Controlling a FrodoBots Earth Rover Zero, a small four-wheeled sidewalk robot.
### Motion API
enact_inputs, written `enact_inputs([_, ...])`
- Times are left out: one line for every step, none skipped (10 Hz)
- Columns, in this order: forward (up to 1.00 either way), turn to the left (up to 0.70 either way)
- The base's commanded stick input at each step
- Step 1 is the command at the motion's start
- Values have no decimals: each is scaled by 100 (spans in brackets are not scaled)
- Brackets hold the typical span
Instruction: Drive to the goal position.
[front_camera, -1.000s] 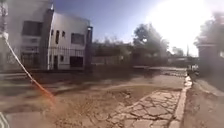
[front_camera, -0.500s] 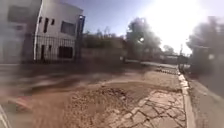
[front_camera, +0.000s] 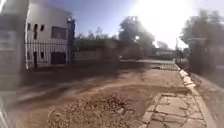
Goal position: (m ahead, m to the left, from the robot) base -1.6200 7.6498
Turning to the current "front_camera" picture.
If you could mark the brown dirt ground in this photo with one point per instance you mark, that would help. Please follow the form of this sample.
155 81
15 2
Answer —
83 87

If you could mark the tall dark tree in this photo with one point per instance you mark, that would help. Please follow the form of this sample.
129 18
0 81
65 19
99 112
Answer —
133 33

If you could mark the blue pillar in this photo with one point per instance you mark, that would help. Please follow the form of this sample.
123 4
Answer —
70 40

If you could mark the pile of dry leaves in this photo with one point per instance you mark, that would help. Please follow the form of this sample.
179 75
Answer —
96 111

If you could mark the dark metal railing fence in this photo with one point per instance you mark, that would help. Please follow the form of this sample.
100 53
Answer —
46 53

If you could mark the flagstone path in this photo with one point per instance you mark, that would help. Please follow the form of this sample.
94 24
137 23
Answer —
170 110

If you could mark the pale stone kerb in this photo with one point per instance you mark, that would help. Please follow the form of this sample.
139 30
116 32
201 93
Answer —
186 80

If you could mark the white building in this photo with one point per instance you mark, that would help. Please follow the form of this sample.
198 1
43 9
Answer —
48 18

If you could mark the dark gate pillar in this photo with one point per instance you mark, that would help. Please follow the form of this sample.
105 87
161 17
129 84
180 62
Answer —
196 55

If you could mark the dense dark tree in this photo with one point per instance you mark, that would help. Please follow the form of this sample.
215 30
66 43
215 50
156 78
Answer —
204 28

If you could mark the grey paved strip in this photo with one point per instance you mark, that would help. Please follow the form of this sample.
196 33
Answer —
214 95

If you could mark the grey wall pillar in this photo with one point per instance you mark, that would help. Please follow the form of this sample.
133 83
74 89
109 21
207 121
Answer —
11 40

